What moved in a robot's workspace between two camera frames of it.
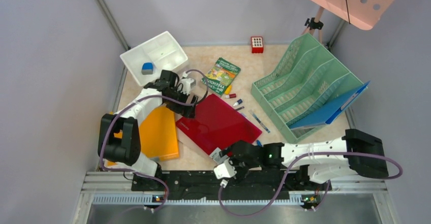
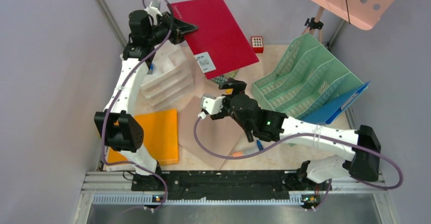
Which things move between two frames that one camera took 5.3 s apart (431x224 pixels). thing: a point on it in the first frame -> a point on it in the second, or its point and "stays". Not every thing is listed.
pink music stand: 361,2 stays
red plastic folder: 218,124 -> 218,45
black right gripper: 241,172 -> 238,86
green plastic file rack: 308,77 stays
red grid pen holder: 257,46 stays
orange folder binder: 158,134 stays
